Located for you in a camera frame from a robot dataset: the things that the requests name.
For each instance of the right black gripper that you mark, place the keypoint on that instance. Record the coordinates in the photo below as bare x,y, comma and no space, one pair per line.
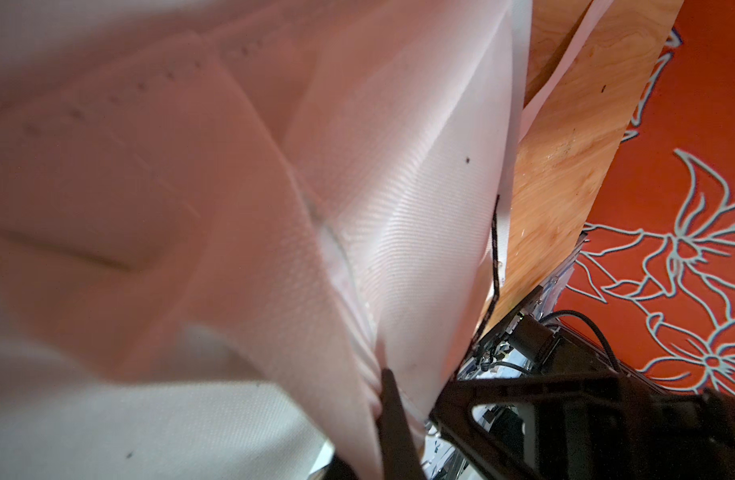
596,426

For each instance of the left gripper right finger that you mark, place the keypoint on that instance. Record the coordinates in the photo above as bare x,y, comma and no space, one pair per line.
400,459

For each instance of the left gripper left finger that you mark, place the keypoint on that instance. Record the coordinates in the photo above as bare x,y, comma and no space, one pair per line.
339,470

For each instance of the white student backpack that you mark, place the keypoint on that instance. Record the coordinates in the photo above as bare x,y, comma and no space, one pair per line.
220,220

